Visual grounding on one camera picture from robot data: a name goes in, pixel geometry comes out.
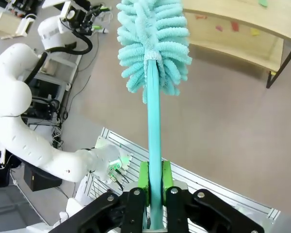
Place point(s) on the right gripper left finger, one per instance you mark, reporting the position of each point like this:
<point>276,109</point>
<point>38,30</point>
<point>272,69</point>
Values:
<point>133,211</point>

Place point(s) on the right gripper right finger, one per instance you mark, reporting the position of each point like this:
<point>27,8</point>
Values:
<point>177,211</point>

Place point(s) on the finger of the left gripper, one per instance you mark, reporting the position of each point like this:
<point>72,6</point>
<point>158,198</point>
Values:
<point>103,8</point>
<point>97,27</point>

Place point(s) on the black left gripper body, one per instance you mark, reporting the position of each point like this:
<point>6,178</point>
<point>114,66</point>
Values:
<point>83,20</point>

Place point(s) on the teal microfiber duster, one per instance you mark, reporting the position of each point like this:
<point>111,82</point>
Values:
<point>154,121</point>

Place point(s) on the black frame wooden shelf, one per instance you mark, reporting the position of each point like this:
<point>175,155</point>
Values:
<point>232,7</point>

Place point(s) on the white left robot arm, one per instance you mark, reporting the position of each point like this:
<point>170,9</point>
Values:
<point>14,97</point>

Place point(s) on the white housing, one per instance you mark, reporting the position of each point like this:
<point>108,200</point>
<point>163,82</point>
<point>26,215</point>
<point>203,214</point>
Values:
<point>75,201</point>

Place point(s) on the white plastic stand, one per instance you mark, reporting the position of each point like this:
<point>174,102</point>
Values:
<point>24,26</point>

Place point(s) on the cream cardboard box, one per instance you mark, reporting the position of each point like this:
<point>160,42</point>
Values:
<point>2,24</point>

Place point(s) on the metal equipment rack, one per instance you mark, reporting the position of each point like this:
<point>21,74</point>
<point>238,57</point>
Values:
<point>51,102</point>

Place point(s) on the orange paper scrap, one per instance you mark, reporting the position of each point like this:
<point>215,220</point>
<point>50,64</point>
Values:
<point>201,17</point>

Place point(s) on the black box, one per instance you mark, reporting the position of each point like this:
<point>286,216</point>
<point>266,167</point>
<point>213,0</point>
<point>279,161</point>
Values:
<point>38,179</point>

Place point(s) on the pink paper scrap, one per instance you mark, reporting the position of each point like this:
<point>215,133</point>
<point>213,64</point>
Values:
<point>219,28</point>

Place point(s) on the red paper scrap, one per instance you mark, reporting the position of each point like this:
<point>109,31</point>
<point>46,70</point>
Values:
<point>234,26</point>

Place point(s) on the yellow paper scrap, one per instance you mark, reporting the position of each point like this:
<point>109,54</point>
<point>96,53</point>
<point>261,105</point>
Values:
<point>255,32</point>

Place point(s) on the green paper scrap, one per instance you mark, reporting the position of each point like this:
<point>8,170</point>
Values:
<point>263,3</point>

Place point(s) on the aluminium base plate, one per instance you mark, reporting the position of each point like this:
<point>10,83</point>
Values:
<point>208,184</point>

